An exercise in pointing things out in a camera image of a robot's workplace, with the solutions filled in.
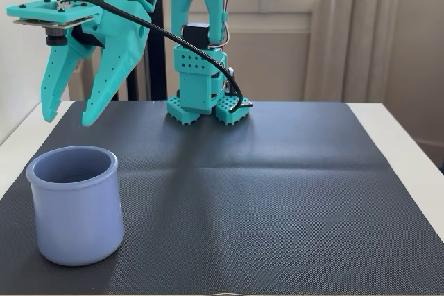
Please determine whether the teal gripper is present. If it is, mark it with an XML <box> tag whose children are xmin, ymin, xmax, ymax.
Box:
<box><xmin>40</xmin><ymin>0</ymin><xmax>153</xmax><ymax>128</ymax></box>

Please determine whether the black table clamp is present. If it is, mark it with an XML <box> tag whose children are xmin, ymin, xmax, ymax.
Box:
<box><xmin>225</xmin><ymin>67</ymin><xmax>240</xmax><ymax>98</ymax></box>

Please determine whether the black camera cable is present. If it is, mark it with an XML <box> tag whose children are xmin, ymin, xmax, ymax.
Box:
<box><xmin>60</xmin><ymin>0</ymin><xmax>253</xmax><ymax>113</ymax></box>

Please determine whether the black framed glass door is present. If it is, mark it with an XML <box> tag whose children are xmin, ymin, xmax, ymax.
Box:
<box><xmin>51</xmin><ymin>0</ymin><xmax>167</xmax><ymax>102</ymax></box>

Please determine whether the black textured mat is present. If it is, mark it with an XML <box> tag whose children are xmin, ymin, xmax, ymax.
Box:
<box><xmin>0</xmin><ymin>100</ymin><xmax>444</xmax><ymax>295</ymax></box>

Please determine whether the beige curtain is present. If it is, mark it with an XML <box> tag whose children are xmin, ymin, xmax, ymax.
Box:
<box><xmin>303</xmin><ymin>0</ymin><xmax>444</xmax><ymax>144</ymax></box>

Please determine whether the teal mounted camera module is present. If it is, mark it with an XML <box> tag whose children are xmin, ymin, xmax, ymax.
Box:
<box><xmin>6</xmin><ymin>0</ymin><xmax>102</xmax><ymax>47</ymax></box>

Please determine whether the lavender blue ceramic pot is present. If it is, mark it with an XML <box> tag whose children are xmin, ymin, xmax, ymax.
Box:
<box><xmin>26</xmin><ymin>145</ymin><xmax>125</xmax><ymax>267</ymax></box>

